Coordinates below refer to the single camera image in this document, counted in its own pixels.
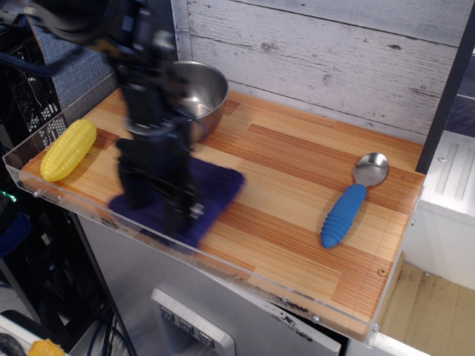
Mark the dark vertical post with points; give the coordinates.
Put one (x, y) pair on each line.
(455, 77)

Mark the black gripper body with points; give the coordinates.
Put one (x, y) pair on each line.
(162, 161)

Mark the white toy sink counter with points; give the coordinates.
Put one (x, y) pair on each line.
(440, 236)

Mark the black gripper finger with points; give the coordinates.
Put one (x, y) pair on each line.
(178, 215)
(138, 194)

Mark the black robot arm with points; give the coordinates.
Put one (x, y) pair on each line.
(136, 42)

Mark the clear acrylic table guard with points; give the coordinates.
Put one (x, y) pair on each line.
(296, 164)

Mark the purple towel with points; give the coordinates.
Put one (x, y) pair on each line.
(217, 187)

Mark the black plastic crate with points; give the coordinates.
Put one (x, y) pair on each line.
(33, 99)

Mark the blue handled metal spoon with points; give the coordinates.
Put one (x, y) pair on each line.
(371, 170)

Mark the yellow toy corn cob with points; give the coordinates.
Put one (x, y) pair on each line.
(68, 150)

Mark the stainless steel toy fridge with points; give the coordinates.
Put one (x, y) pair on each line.
(169, 307)

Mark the yellow object bottom left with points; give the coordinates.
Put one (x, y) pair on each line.
(45, 348)

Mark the stainless steel bowl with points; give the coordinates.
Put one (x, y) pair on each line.
(202, 91)

